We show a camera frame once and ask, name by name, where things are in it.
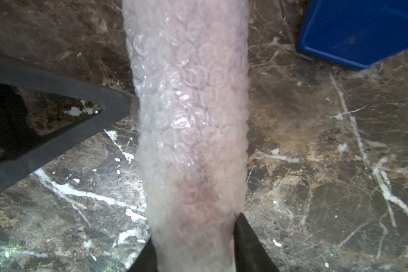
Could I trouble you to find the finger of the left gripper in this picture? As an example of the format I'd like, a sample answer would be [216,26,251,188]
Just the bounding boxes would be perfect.
[0,54,129,193]

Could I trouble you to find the blue tape dispenser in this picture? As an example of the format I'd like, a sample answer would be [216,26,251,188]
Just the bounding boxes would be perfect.
[298,0,408,70]

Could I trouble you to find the bubble wrap sheet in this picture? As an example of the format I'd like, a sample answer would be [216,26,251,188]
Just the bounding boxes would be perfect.
[122,1,249,272]

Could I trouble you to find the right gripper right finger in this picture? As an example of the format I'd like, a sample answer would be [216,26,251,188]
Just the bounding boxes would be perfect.
[233,213,279,272]

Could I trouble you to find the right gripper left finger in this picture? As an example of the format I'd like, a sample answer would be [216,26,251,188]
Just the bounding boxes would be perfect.
[128,238,158,272]

